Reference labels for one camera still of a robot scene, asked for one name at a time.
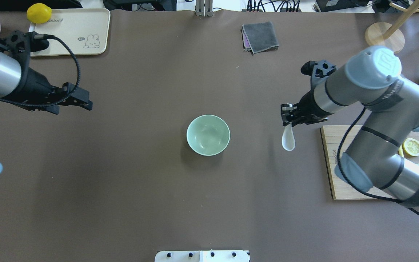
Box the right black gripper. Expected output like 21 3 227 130
281 91 328 126

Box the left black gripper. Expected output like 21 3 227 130
13 67 93 115

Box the white ceramic spoon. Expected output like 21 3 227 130
281 124 296 151

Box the light green bowl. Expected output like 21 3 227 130
186 115 231 156

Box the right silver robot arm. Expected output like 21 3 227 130
280 46 419 216

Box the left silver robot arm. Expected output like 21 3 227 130
0 52 92 114

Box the bamboo cutting board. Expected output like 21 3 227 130
320 126 419 200

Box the beige serving tray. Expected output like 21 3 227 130
29 8 111 55

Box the folded grey cloth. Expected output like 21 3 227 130
241 21 279 54

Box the yellow lemon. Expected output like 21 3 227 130
26 3 53 24

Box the wooden mug tree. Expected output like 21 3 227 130
364 0 419 54

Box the lemon slice stack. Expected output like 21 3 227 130
402 138 419 156

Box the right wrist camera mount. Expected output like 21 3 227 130
300 60 338 90

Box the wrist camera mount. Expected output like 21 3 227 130
0 30 53 54
300 60 338 90

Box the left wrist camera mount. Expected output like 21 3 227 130
0 30 53 54

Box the aluminium frame post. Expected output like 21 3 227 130
195 0 214 17

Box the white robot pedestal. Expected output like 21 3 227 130
154 249 251 262

